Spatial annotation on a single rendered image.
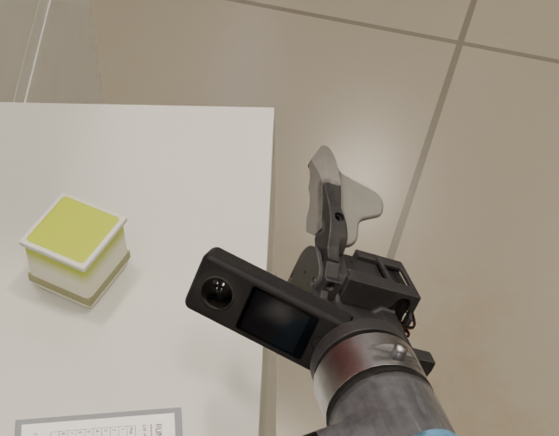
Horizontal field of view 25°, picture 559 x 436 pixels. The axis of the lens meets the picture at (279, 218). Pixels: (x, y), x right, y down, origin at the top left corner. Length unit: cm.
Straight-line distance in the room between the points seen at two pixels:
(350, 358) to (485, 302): 167
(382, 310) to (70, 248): 37
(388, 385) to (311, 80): 215
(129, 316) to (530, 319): 138
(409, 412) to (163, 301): 49
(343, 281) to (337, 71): 205
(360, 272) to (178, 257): 37
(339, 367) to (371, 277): 11
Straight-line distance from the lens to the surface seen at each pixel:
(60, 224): 122
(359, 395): 81
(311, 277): 93
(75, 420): 116
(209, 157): 136
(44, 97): 185
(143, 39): 305
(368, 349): 84
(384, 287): 93
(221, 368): 118
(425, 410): 80
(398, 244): 257
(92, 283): 121
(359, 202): 98
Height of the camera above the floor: 192
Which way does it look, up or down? 47 degrees down
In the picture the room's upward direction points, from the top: straight up
